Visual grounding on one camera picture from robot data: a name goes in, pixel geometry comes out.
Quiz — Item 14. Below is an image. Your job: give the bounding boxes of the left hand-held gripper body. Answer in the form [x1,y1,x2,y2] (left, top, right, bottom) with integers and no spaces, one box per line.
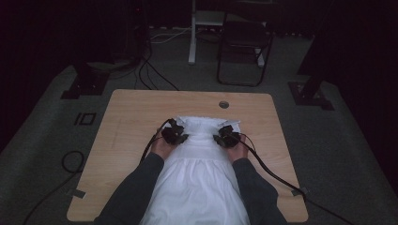
[161,126,185,146]

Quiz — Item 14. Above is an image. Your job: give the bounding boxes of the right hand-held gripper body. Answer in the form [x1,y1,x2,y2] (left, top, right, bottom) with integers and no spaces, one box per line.
[220,119,242,149]

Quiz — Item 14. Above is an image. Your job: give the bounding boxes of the white dress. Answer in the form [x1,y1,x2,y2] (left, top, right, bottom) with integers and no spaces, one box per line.
[139,115,252,225]

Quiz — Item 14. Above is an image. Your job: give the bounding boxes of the person's right hand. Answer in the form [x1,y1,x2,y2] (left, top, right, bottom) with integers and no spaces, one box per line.
[227,141,250,164]

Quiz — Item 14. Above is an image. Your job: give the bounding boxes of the person's left hand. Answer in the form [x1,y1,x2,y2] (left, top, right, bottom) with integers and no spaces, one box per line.
[150,136,176,161]

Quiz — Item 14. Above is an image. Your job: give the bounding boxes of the black slanted stand with base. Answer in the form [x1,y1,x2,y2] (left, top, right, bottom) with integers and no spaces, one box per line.
[287,0,336,112]

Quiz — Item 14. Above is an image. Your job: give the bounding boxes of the black folding chair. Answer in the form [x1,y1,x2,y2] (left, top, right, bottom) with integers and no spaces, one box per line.
[216,11,275,88]

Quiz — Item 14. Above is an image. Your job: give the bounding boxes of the black stand with flat base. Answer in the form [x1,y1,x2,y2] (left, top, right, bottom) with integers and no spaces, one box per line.
[60,61,111,100]

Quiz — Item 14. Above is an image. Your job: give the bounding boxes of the dark equipment tower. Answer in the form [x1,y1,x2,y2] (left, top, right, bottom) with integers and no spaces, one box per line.
[123,0,152,66]

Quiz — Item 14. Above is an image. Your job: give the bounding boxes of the left hand-held gripper black cable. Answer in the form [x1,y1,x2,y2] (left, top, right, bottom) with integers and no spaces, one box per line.
[139,117,174,163]

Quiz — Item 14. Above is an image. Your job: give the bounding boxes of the hand-held gripper black cable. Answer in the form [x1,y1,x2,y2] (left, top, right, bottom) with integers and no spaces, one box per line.
[139,117,174,163]
[237,132,356,225]

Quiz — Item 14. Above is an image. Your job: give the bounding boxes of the right hand-held gripper black cable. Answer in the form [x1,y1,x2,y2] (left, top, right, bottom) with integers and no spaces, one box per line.
[237,132,356,225]

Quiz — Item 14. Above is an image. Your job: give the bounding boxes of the black floor cables bundle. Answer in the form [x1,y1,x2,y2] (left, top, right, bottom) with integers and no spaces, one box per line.
[133,55,180,92]

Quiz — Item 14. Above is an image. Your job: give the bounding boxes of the white desk frame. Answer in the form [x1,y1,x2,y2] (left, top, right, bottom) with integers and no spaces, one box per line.
[188,0,267,68]

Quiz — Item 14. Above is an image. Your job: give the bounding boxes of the white floor cables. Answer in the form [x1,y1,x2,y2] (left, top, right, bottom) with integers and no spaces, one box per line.
[149,26,192,45]

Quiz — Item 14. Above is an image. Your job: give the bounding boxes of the black looped floor cable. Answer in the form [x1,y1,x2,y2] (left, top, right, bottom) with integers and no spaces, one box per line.
[22,150,86,225]

